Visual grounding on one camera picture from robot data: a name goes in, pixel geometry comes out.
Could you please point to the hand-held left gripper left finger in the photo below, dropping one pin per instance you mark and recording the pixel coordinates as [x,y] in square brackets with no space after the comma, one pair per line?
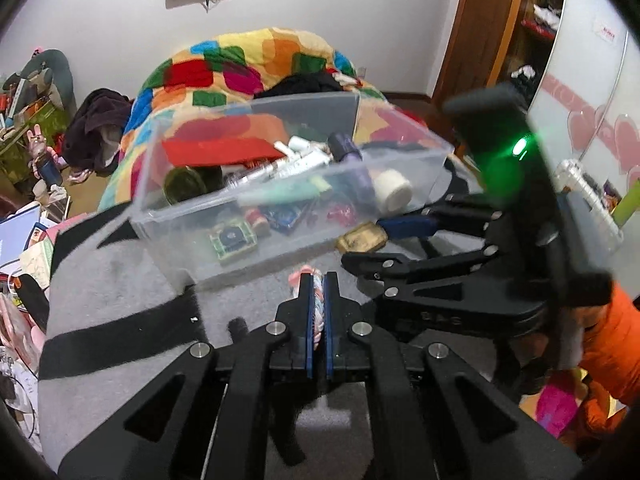
[310,330]

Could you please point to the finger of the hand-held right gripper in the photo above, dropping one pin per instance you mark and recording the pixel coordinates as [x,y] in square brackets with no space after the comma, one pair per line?
[405,226]
[370,264]

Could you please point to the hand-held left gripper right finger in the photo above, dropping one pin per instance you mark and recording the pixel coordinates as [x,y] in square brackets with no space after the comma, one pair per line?
[328,330]

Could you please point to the gold box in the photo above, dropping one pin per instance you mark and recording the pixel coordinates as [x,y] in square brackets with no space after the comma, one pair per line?
[361,241]

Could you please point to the white gauze roll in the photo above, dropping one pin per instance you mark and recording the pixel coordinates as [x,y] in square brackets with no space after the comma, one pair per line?
[395,190]

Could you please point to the red patterned packet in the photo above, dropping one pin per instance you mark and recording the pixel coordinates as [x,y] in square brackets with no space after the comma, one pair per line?
[342,212]

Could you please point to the blue packet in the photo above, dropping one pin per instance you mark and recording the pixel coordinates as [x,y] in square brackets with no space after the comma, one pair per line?
[287,219]

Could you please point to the purple tube with dark cap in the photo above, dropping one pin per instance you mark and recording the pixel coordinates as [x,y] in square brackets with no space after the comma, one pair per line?
[345,147]

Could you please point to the green card box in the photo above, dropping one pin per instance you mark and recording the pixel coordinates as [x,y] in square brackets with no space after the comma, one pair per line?
[232,242]

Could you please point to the small red round tin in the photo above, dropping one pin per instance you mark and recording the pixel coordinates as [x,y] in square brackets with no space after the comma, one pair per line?
[257,221]

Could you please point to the white printed tube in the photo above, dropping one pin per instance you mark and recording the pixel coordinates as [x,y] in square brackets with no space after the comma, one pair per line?
[300,164]

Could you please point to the clear plastic storage bin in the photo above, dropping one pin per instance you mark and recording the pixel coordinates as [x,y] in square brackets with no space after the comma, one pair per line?
[175,260]

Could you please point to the red box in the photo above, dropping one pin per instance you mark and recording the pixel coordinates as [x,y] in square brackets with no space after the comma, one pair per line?
[215,152]

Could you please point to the clear lidded container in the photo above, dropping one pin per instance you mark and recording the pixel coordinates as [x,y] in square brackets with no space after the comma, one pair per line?
[585,195]

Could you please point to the white garment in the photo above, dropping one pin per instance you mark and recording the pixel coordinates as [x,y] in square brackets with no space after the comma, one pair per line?
[347,79]

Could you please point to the white sliding wardrobe door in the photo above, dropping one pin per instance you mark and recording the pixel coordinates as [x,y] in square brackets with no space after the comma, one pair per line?
[590,85]

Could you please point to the magenta cloth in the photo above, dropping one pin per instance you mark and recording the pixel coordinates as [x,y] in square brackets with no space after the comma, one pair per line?
[557,405]

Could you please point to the black clothing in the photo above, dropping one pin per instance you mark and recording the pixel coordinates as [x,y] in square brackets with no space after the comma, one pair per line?
[305,82]

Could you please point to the grey and black blanket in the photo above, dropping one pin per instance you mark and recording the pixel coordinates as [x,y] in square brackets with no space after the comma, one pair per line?
[115,285]

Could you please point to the wooden wardrobe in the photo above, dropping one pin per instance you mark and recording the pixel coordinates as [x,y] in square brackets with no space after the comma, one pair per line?
[490,25]

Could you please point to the colourful patchwork quilt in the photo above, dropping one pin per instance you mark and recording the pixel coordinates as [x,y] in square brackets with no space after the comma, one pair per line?
[240,60]

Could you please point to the beige printed box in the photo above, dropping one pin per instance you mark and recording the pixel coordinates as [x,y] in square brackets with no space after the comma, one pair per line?
[37,260]

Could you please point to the clear acrylic box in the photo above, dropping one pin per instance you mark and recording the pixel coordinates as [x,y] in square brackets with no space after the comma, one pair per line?
[56,206]

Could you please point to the pink bag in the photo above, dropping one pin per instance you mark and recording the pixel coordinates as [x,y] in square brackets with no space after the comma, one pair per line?
[20,325]

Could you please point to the dark purple clothes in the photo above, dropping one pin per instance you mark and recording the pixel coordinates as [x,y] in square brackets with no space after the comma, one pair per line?
[95,120]

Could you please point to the small white jar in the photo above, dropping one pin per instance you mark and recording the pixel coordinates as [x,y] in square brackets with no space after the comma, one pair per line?
[40,189]

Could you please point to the pink bunny bottle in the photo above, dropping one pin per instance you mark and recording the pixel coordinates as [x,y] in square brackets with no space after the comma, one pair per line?
[50,170]

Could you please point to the blue notebook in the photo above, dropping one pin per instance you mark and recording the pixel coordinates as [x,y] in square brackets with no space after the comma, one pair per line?
[20,230]

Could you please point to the green storage box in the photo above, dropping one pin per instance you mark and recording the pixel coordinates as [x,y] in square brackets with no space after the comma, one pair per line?
[52,117]

